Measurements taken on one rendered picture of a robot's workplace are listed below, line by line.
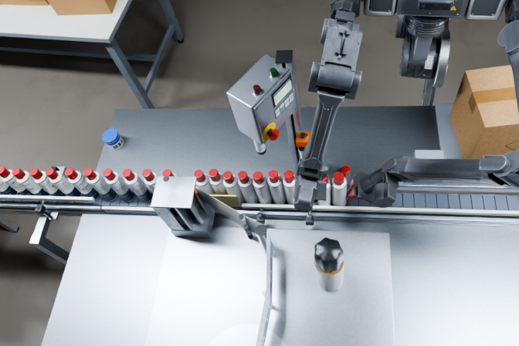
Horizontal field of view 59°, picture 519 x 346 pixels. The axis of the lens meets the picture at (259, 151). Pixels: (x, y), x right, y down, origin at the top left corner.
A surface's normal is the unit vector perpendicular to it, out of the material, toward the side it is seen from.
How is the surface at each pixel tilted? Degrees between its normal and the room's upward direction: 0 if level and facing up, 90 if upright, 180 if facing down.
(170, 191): 0
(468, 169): 50
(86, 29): 0
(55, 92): 0
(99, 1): 90
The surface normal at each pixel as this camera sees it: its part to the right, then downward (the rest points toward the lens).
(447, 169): -0.85, -0.37
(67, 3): -0.12, 0.86
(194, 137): -0.15, -0.51
